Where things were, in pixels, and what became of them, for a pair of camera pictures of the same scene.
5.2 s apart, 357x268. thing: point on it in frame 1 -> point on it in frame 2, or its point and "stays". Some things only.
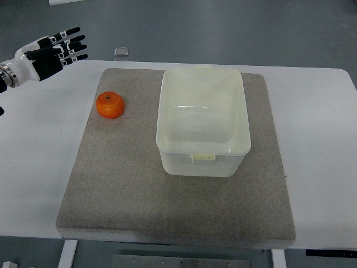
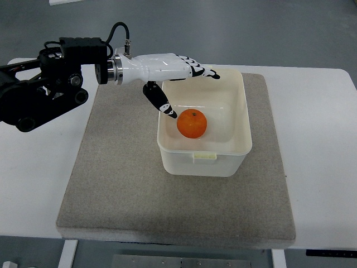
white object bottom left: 9,264 stays
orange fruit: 110,105 -> 191,124
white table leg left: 67,254 stays
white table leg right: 278,258 stays
